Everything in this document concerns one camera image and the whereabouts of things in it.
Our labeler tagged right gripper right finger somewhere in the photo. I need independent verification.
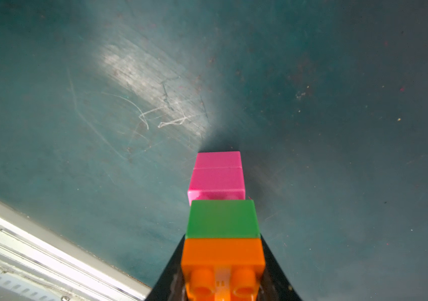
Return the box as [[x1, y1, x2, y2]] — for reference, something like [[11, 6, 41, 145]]
[[259, 237, 302, 301]]

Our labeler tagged green square lego brick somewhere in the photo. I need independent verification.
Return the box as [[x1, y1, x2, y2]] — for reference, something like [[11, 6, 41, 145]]
[[186, 199, 261, 239]]

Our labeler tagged magenta lego brick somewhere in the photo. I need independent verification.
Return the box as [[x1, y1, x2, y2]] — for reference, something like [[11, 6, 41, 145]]
[[188, 168, 246, 204], [194, 151, 242, 169]]

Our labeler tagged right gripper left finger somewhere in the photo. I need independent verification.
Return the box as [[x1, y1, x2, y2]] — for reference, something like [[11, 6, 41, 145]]
[[145, 236, 188, 301]]

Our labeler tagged aluminium front rail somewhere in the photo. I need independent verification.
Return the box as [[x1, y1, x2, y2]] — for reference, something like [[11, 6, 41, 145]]
[[0, 202, 151, 300]]

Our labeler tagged orange long lego brick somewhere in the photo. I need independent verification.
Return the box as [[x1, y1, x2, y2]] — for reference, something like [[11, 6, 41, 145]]
[[181, 238, 266, 300]]

